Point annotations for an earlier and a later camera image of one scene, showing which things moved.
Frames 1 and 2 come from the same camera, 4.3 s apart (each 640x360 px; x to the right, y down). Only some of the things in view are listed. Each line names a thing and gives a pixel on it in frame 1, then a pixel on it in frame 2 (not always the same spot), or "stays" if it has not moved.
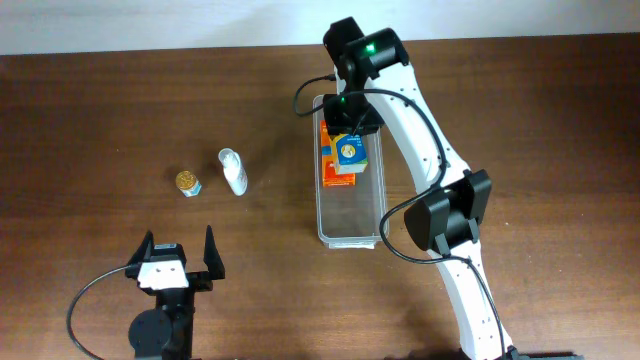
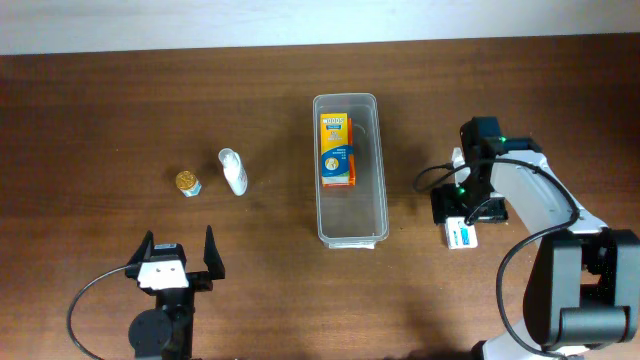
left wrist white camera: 159,272 stays
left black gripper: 202,280 stays
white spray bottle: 233,170 stays
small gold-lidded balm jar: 188,183 stays
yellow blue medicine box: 350,153 to 334,148
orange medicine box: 330,176 to 351,162
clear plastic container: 352,217 stays
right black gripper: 336,121 to 443,203
